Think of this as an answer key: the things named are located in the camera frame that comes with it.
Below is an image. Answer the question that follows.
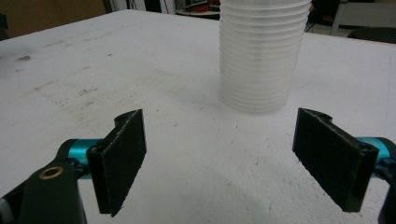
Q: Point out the red cable coil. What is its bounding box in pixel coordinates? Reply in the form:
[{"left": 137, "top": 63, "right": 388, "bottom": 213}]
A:
[{"left": 189, "top": 0, "right": 221, "bottom": 13}]

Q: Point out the white foam mat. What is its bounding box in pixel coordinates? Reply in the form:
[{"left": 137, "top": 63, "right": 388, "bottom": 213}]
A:
[{"left": 0, "top": 8, "right": 396, "bottom": 224}]

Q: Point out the stack of clear plastic cups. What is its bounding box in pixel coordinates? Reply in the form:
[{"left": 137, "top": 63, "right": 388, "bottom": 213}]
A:
[{"left": 218, "top": 0, "right": 313, "bottom": 117}]

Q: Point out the white round table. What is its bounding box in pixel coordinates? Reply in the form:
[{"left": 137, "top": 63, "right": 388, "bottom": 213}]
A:
[{"left": 175, "top": 8, "right": 220, "bottom": 19}]

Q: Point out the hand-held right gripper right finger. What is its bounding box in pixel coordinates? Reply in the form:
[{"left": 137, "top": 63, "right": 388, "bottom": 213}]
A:
[{"left": 291, "top": 107, "right": 380, "bottom": 214}]

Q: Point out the brown panel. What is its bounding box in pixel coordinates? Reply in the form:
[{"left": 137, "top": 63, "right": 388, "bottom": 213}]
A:
[{"left": 0, "top": 0, "right": 107, "bottom": 40}]

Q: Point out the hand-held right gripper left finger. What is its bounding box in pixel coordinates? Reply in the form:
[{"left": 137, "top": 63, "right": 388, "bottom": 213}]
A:
[{"left": 86, "top": 108, "right": 148, "bottom": 218}]

